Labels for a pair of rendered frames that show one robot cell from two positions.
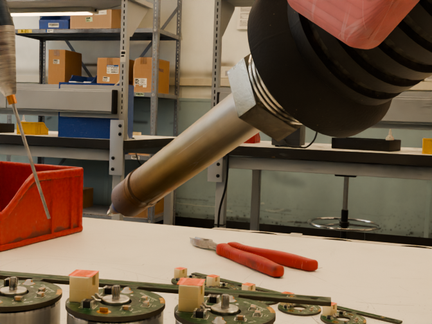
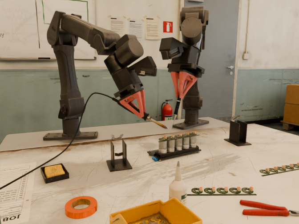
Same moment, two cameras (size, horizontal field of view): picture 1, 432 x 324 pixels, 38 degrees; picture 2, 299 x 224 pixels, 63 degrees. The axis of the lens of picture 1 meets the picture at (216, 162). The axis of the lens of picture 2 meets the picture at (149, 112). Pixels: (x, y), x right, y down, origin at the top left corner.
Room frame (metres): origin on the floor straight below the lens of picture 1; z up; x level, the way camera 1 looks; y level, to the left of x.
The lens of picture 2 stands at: (0.66, -0.47, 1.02)
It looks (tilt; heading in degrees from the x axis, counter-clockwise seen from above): 10 degrees down; 141
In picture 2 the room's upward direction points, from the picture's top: straight up
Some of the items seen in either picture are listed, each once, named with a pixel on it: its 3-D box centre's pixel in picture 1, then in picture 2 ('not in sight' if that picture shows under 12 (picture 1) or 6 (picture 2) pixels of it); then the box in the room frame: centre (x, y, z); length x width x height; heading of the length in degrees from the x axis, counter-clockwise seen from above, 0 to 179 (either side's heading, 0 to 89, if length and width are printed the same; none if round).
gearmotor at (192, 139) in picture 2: not in sight; (192, 141); (0.17, 0.11, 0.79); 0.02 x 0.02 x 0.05
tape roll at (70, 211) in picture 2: not in sight; (81, 206); (0.25, -0.30, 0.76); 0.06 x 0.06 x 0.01
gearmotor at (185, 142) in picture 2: not in sight; (185, 142); (0.17, 0.08, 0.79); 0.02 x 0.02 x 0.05
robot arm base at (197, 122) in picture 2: not in sight; (191, 116); (-0.08, 0.39, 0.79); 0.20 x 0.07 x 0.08; 93
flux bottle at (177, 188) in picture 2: not in sight; (177, 186); (0.37, -0.16, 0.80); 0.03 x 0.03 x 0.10
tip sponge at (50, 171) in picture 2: not in sight; (54, 172); (0.06, -0.29, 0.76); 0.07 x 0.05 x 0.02; 173
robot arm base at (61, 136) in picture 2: not in sight; (70, 127); (-0.24, -0.13, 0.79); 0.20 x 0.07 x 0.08; 58
